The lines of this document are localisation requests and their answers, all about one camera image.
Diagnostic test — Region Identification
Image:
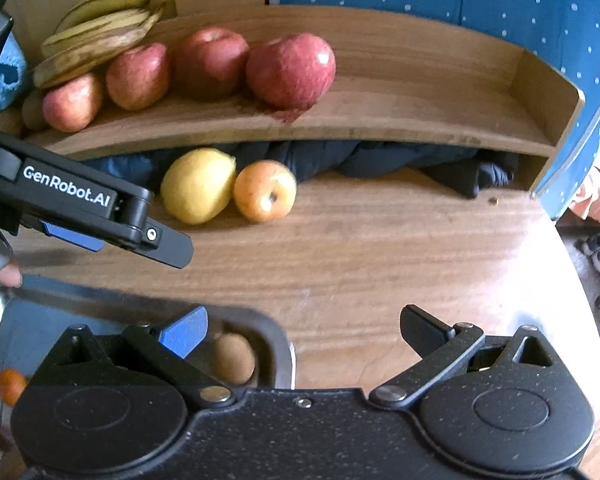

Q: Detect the brown kiwi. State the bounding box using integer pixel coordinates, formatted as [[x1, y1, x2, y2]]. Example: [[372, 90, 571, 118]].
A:
[[0, 110, 26, 137], [21, 87, 48, 132], [209, 332, 257, 387]]

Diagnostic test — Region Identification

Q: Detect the yellow banana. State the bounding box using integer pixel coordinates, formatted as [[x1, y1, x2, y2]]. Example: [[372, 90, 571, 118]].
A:
[[40, 5, 166, 56]]

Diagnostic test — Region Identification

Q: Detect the small tangerine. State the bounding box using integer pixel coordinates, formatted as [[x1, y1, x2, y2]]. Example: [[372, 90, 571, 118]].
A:
[[0, 367, 28, 406]]

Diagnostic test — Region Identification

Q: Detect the blue plastic bag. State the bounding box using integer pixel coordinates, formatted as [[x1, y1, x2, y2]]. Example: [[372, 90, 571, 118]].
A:
[[0, 35, 31, 116]]

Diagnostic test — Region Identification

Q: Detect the blue dotted cloth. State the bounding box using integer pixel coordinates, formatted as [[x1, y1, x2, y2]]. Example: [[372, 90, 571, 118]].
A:
[[267, 0, 600, 221]]

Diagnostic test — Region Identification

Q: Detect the curved wooden shelf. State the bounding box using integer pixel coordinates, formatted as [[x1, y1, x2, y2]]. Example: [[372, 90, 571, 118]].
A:
[[17, 6, 586, 192]]

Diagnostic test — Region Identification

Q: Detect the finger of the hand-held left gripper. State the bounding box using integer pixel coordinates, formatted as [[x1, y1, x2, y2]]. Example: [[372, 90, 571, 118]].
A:
[[112, 195, 195, 269], [40, 219, 106, 254]]

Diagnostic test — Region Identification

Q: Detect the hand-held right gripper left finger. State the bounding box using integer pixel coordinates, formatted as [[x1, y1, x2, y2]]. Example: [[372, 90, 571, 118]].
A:
[[45, 306, 236, 408]]

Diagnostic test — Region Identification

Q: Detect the red apple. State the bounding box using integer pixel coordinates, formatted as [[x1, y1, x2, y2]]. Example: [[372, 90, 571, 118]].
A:
[[245, 33, 337, 110], [105, 42, 171, 111], [41, 72, 105, 133], [172, 27, 251, 102]]

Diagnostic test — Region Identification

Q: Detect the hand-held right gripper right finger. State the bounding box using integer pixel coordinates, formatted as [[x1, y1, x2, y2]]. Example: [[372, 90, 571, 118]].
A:
[[369, 304, 563, 409]]

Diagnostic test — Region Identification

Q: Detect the brown-spotted banana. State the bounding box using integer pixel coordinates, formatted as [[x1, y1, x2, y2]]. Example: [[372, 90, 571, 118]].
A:
[[32, 27, 147, 89]]

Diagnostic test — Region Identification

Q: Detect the yellow lemon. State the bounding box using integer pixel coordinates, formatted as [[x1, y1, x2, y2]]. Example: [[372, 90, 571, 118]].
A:
[[160, 147, 237, 226]]

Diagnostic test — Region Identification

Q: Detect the green-yellow banana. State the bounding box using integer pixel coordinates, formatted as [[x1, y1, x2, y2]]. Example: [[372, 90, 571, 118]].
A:
[[55, 0, 151, 33]]

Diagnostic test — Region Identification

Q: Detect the metal tray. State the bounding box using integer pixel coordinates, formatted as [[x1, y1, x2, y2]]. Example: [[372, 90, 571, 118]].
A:
[[0, 277, 297, 480]]

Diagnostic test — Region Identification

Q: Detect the person's left hand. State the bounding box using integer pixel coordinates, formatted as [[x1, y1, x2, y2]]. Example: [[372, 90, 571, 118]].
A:
[[0, 260, 24, 324]]

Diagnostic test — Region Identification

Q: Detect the dark blue cloth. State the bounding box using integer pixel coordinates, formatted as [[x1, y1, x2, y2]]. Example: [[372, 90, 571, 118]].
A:
[[87, 140, 521, 200]]

